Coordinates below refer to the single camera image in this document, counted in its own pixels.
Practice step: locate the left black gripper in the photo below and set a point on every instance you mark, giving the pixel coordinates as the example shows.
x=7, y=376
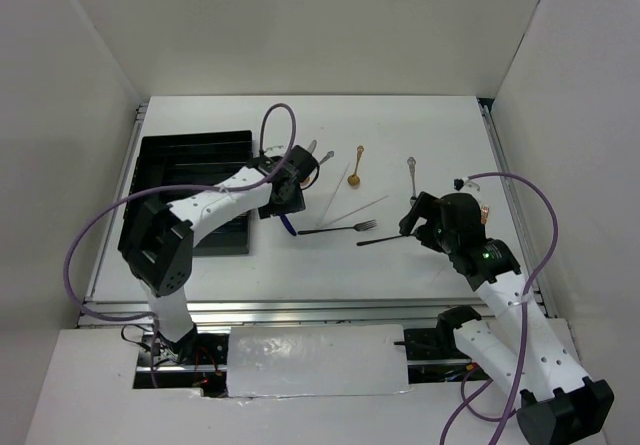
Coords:
x=296, y=203

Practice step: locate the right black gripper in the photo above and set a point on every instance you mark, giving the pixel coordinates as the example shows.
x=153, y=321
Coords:
x=427, y=206

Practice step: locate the silver table knife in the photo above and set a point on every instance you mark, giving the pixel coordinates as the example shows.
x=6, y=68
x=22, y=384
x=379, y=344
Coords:
x=312, y=147

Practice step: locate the silver handled orange spoon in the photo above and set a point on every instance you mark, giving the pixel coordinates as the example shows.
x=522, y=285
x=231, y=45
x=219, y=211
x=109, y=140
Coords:
x=328, y=156

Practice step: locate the silver ornate fork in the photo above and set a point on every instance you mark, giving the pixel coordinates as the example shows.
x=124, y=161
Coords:
x=411, y=162

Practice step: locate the blue handled utensil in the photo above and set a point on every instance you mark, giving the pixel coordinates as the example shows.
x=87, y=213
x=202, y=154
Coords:
x=288, y=226

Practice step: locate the gold spoon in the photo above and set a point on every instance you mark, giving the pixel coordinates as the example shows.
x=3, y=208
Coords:
x=353, y=179

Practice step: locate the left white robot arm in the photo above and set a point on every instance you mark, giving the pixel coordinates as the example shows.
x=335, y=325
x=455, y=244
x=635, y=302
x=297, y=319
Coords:
x=158, y=245

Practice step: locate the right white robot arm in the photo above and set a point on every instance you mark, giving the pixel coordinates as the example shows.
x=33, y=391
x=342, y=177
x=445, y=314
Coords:
x=554, y=399

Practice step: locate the black fork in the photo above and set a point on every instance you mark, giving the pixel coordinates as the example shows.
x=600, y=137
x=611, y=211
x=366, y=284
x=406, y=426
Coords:
x=358, y=227

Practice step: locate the copper fork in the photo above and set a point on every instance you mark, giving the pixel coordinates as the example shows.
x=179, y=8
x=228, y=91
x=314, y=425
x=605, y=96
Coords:
x=485, y=210

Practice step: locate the black spoon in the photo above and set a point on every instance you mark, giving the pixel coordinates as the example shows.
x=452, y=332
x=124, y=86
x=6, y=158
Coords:
x=379, y=240

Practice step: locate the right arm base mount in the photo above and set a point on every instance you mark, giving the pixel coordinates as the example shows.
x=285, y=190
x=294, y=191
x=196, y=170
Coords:
x=431, y=353

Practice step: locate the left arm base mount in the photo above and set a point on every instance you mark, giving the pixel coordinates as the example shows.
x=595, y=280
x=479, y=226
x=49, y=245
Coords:
x=204, y=368

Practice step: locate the aluminium table frame rail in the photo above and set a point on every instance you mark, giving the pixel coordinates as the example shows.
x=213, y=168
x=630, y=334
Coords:
x=325, y=276

